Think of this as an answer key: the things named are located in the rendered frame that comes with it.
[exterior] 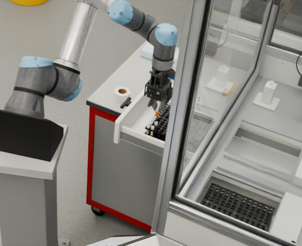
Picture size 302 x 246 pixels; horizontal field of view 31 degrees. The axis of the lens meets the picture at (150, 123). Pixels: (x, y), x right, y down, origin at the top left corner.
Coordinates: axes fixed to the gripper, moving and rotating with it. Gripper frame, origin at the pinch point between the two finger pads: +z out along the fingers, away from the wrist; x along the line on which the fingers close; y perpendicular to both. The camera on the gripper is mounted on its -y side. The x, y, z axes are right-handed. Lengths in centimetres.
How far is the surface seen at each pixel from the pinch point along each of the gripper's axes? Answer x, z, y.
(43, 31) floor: -157, 95, -152
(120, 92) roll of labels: -25.8, 15.9, -20.1
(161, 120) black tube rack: 2.6, 4.2, 1.3
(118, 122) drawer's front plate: -9.5, 1.8, 13.9
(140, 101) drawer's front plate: -9.0, 3.3, -3.5
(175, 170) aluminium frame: 27, -27, 54
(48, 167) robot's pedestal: -27.4, 18.4, 32.8
